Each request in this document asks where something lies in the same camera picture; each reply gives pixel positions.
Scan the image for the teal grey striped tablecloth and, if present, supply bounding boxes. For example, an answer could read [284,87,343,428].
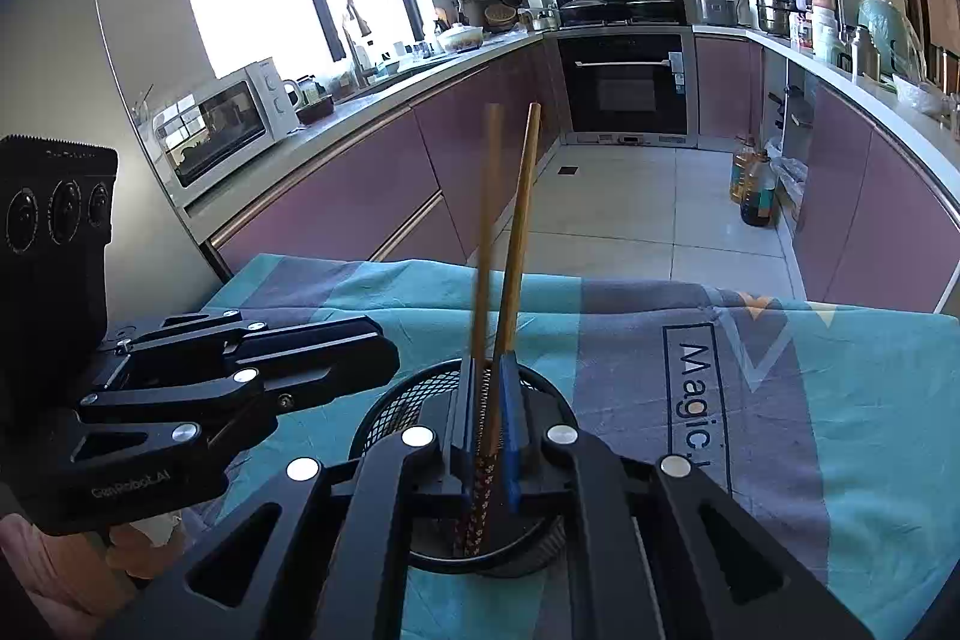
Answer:
[150,250,960,640]

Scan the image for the white casserole dish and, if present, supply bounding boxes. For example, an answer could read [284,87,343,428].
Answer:
[437,21,487,52]

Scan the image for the yellow oil bottle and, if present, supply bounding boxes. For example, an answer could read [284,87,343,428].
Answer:
[731,137,758,206]

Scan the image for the metal sink faucet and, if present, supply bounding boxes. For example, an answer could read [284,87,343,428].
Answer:
[343,0,374,79]

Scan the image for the wooden chopsticks pair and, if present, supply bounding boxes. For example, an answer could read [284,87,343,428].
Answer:
[469,101,542,558]

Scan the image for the dark oil bottle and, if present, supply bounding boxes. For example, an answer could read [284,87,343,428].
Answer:
[741,149,781,229]

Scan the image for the pale green mesh cover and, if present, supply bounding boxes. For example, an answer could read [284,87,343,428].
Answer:
[859,0,927,79]

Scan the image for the stainless steel pot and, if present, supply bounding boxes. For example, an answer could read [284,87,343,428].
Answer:
[752,0,796,35]

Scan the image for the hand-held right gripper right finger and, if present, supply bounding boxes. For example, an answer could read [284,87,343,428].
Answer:
[495,347,878,640]

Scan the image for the wooden chopstick patterned end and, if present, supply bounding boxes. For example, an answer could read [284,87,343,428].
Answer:
[454,104,505,558]

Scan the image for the purple base cabinets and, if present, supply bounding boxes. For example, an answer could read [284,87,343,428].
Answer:
[694,36,960,315]
[187,36,563,281]

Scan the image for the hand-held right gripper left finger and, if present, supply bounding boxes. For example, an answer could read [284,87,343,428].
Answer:
[90,351,481,640]

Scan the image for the person's left hand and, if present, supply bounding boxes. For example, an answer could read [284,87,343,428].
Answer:
[0,511,182,635]

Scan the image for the steel thermos bottle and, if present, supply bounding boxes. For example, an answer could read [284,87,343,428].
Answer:
[851,25,878,79]

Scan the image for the white microwave oven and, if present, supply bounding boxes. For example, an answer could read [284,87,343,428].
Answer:
[152,56,301,191]

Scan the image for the black mesh utensil holder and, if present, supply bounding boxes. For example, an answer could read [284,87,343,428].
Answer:
[351,359,582,577]

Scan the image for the black built-in oven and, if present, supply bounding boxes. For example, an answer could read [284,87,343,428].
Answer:
[556,34,691,135]

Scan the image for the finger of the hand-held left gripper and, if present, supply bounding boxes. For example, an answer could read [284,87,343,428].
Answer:
[97,308,400,378]
[30,355,398,536]

